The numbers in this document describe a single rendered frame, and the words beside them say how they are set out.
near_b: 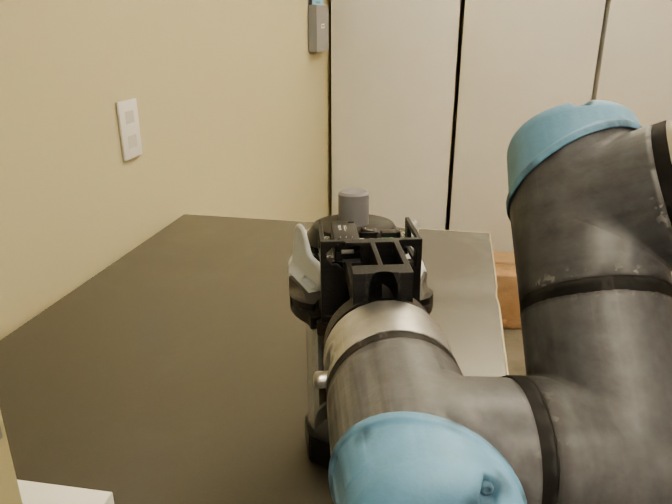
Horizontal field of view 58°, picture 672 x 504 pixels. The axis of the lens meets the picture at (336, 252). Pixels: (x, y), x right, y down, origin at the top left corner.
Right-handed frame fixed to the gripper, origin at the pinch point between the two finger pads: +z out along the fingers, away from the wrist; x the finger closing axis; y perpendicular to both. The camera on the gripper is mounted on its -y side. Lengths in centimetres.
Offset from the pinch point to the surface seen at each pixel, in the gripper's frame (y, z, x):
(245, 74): 8, 140, 20
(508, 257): -85, 218, -97
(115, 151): -1, 66, 40
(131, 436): -20.5, 3.1, 23.7
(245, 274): -20, 48, 15
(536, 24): 22, 230, -104
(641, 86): -5, 218, -150
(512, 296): -96, 195, -92
